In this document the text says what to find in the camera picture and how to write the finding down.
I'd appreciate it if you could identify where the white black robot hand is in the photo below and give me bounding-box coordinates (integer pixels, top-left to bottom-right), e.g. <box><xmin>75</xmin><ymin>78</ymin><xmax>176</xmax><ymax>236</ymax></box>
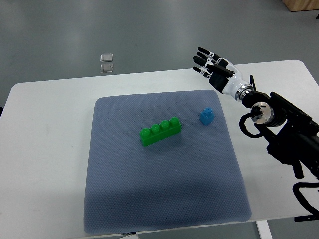
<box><xmin>193</xmin><ymin>47</ymin><xmax>254</xmax><ymax>101</ymax></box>

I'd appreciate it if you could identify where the blue toy block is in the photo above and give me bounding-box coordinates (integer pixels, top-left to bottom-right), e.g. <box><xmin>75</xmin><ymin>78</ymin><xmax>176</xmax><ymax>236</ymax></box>
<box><xmin>199</xmin><ymin>107</ymin><xmax>215</xmax><ymax>125</ymax></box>

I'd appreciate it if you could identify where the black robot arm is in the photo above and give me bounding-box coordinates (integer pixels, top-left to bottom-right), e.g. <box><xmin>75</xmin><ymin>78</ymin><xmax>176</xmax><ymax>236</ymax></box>
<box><xmin>239</xmin><ymin>91</ymin><xmax>319</xmax><ymax>179</ymax></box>

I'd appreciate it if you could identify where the green four-stud toy block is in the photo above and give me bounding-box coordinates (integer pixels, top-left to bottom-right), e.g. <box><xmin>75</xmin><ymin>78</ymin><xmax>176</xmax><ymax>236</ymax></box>
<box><xmin>139</xmin><ymin>117</ymin><xmax>182</xmax><ymax>147</ymax></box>

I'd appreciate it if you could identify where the wooden furniture corner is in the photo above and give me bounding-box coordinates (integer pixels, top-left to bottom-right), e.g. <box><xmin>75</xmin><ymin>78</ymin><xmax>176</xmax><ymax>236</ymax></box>
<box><xmin>282</xmin><ymin>0</ymin><xmax>319</xmax><ymax>12</ymax></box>

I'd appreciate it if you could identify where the blue-grey textured mat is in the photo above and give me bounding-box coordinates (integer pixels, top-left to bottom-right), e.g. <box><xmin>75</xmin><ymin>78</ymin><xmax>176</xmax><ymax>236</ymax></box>
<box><xmin>84</xmin><ymin>90</ymin><xmax>251</xmax><ymax>234</ymax></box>

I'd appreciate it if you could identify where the upper metal floor plate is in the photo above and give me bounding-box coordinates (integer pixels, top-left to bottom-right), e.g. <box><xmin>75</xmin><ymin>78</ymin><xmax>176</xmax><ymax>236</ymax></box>
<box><xmin>100</xmin><ymin>53</ymin><xmax>113</xmax><ymax>62</ymax></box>

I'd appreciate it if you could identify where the white table leg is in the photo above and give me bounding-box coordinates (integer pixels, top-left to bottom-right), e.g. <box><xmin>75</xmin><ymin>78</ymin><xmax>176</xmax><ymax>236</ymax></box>
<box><xmin>256</xmin><ymin>220</ymin><xmax>273</xmax><ymax>239</ymax></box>

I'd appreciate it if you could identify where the black table control panel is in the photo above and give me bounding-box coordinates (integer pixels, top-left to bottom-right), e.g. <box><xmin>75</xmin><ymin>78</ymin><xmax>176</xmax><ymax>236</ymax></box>
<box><xmin>294</xmin><ymin>215</ymin><xmax>319</xmax><ymax>223</ymax></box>

